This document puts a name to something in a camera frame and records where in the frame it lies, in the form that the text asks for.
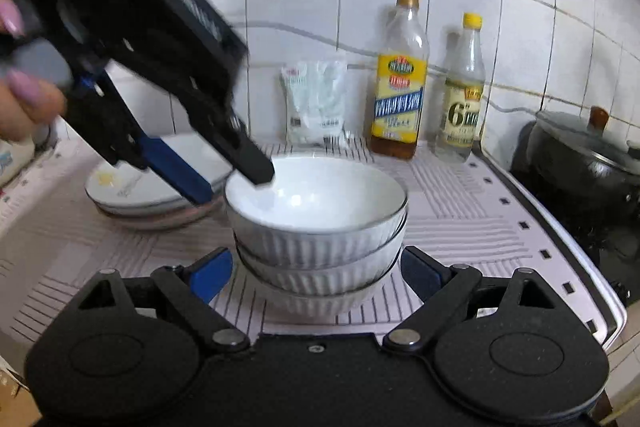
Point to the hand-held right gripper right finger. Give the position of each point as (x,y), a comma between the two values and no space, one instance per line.
(420,272)

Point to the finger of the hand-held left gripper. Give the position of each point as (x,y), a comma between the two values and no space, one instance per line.
(175,169)
(250,164)

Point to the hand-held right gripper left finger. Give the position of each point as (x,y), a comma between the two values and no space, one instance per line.
(215,269)

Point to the white plate with print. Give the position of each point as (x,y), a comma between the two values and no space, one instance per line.
(125,187)

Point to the white ribbed bowl dark rim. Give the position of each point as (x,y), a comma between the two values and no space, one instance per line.
(320,279)
(320,307)
(310,194)

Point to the person's left hand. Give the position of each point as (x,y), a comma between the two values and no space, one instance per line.
(25,107)

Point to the white plastic packet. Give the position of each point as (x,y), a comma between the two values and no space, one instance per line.
(315,102)

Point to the clear bottle pale label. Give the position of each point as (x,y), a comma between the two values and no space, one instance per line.
(460,117)

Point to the yellow label oil bottle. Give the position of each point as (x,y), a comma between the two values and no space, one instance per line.
(400,102)

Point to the cream kitchen appliance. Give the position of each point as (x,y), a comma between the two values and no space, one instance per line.
(12,162)

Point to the black stove top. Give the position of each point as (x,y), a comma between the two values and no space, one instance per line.
(600,247)

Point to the brown cardboard box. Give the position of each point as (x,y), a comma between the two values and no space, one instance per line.
(15,399)

